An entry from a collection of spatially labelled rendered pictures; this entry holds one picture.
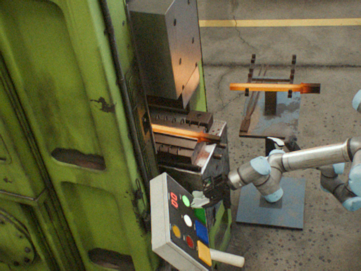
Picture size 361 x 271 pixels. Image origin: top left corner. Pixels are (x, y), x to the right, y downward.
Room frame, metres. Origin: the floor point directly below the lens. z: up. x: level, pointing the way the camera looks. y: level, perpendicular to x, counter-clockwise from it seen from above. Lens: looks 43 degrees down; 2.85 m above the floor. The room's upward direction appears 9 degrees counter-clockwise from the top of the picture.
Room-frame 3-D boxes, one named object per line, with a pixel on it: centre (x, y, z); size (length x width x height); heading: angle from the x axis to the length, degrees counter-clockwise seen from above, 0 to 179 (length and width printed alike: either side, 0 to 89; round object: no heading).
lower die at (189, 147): (2.04, 0.08, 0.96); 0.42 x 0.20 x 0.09; 62
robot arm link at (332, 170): (1.68, -0.65, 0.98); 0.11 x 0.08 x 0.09; 62
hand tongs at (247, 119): (2.46, -0.49, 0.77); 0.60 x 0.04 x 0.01; 156
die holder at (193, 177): (2.09, 0.06, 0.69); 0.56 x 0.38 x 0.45; 62
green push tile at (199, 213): (1.50, -0.05, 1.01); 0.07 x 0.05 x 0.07; 177
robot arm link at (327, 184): (1.66, -0.66, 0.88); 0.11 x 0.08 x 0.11; 19
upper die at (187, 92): (2.04, 0.08, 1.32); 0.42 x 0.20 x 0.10; 62
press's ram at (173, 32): (2.07, 0.06, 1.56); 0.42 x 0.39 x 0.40; 62
